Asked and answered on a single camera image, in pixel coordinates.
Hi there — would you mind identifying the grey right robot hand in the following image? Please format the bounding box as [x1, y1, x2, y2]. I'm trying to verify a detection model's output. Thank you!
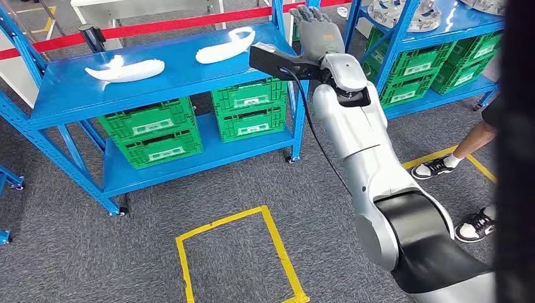
[289, 4, 346, 64]

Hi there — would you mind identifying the white plastic shell part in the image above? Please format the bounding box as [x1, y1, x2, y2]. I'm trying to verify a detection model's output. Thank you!
[195, 26, 257, 65]

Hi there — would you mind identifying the blue metal shelf rack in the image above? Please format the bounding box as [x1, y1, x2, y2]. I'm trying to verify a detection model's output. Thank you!
[0, 0, 322, 217]
[343, 0, 507, 121]
[0, 165, 25, 246]

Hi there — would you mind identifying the white shell part with handwriting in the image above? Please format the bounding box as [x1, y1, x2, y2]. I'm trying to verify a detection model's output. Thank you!
[84, 54, 166, 83]

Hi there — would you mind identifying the silver wheel hubcap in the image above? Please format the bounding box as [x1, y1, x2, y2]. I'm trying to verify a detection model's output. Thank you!
[459, 0, 507, 16]
[367, 0, 442, 33]

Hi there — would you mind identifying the red barrier belt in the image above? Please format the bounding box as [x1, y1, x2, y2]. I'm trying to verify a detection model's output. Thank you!
[0, 0, 352, 61]

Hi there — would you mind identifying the yellow floor tape square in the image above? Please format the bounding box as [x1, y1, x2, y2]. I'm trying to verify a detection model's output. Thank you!
[175, 205, 310, 303]
[402, 144, 498, 185]

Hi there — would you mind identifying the black and white sneaker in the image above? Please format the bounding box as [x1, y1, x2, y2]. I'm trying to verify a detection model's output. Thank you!
[454, 205, 497, 244]
[411, 157, 456, 181]

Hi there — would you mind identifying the person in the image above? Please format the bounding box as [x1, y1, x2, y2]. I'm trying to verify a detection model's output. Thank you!
[411, 93, 502, 244]

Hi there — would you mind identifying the white table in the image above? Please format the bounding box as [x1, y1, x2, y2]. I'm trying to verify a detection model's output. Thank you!
[70, 0, 226, 51]
[0, 31, 43, 110]

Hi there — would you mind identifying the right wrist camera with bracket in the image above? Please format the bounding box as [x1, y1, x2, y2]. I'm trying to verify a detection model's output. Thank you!
[249, 42, 329, 83]

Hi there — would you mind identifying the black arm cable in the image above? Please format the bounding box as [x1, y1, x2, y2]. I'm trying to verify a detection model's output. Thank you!
[284, 69, 354, 195]

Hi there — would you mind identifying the black barrier post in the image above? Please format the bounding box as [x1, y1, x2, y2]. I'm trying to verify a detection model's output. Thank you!
[78, 23, 107, 53]

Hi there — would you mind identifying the steel leg table frame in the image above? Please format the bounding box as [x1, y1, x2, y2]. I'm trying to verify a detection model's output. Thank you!
[37, 0, 68, 37]

